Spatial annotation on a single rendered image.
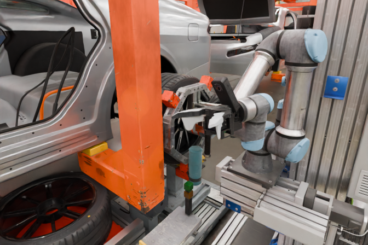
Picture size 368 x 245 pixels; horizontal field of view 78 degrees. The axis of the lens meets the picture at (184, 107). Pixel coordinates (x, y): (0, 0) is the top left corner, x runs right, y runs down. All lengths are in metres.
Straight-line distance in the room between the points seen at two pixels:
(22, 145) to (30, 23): 2.04
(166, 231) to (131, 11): 1.09
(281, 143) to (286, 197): 0.27
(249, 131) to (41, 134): 1.11
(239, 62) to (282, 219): 3.20
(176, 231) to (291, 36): 1.08
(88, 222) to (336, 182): 1.24
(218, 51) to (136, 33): 3.15
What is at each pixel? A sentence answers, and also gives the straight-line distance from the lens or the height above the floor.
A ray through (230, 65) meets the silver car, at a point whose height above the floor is 0.95.
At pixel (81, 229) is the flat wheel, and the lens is 1.41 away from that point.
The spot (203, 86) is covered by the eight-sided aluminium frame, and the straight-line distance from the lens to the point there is 1.57.
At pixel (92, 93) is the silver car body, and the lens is 1.55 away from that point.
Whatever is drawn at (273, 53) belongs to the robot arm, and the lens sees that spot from 0.99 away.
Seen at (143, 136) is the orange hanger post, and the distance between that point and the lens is 1.12.
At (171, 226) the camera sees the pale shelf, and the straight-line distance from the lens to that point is 1.39.
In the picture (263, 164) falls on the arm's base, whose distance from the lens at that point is 1.16.
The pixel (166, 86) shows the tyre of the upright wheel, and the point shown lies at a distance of 1.44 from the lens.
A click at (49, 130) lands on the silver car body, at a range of 1.48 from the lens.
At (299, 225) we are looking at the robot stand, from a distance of 1.10.
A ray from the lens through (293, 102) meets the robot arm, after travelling 0.98.
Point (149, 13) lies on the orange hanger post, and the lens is 1.07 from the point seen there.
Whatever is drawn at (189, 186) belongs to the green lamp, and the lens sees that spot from 1.30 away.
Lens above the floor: 1.44
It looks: 18 degrees down
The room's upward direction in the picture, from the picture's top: straight up
